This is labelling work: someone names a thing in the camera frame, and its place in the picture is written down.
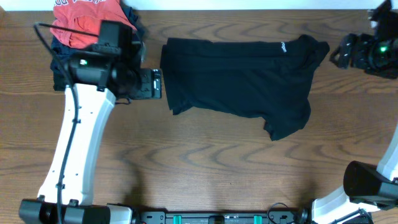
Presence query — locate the black t-shirt white logo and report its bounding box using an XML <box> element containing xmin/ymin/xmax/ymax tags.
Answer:
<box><xmin>160</xmin><ymin>35</ymin><xmax>330</xmax><ymax>141</ymax></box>

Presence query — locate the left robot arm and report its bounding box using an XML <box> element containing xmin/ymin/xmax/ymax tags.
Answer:
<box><xmin>19</xmin><ymin>20</ymin><xmax>162</xmax><ymax>224</ymax></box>

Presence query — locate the black folded t-shirt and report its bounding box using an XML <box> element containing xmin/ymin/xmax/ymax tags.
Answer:
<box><xmin>53</xmin><ymin>72</ymin><xmax>67</xmax><ymax>91</ymax></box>

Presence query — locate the navy folded t-shirt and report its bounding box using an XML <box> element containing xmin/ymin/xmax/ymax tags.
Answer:
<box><xmin>49</xmin><ymin>5</ymin><xmax>146</xmax><ymax>75</ymax></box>

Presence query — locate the red folded t-shirt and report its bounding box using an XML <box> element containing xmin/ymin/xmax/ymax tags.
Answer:
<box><xmin>50</xmin><ymin>0</ymin><xmax>137</xmax><ymax>49</ymax></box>

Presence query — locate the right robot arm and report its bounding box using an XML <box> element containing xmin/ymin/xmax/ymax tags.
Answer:
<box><xmin>297</xmin><ymin>1</ymin><xmax>397</xmax><ymax>223</ymax></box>

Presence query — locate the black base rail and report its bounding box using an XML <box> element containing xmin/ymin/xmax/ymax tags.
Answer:
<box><xmin>140</xmin><ymin>210</ymin><xmax>311</xmax><ymax>224</ymax></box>

